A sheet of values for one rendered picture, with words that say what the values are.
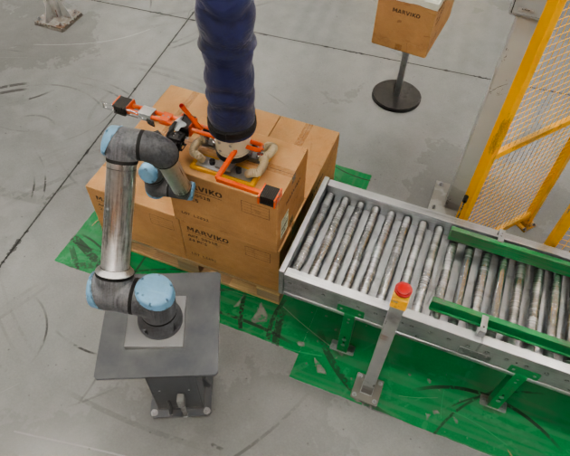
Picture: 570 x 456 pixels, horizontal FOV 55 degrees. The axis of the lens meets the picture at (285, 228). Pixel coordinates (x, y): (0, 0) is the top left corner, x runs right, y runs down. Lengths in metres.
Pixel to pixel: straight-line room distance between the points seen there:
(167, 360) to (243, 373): 0.84
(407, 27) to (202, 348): 2.60
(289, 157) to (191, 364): 1.10
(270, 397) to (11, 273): 1.78
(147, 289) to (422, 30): 2.62
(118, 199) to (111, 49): 3.29
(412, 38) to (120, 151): 2.50
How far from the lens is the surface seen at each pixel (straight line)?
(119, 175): 2.10
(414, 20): 3.98
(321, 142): 3.43
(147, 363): 2.39
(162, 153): 2.07
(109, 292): 2.25
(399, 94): 4.69
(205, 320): 2.44
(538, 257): 3.05
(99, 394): 3.23
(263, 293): 3.29
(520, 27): 3.08
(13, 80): 5.21
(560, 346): 2.84
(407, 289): 2.23
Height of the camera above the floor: 2.89
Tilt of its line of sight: 52 degrees down
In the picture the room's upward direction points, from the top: 2 degrees clockwise
